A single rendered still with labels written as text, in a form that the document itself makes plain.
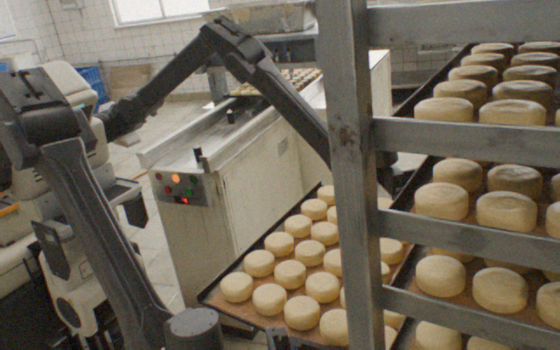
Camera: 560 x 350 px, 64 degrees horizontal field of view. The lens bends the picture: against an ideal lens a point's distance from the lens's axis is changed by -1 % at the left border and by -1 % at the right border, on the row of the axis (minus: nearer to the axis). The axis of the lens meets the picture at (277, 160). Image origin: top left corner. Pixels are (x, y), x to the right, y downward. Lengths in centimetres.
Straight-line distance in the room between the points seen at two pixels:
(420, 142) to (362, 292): 16
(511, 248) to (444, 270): 12
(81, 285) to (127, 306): 75
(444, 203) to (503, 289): 11
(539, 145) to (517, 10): 10
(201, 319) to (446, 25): 40
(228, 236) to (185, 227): 20
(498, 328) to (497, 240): 9
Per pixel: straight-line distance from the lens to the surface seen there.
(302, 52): 217
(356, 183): 39
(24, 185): 121
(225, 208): 168
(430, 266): 52
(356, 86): 36
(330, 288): 69
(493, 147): 38
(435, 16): 36
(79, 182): 66
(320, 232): 80
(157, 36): 623
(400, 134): 39
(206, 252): 185
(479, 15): 35
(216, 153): 161
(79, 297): 135
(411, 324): 61
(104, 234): 64
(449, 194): 47
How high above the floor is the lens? 146
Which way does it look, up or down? 23 degrees down
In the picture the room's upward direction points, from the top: 9 degrees counter-clockwise
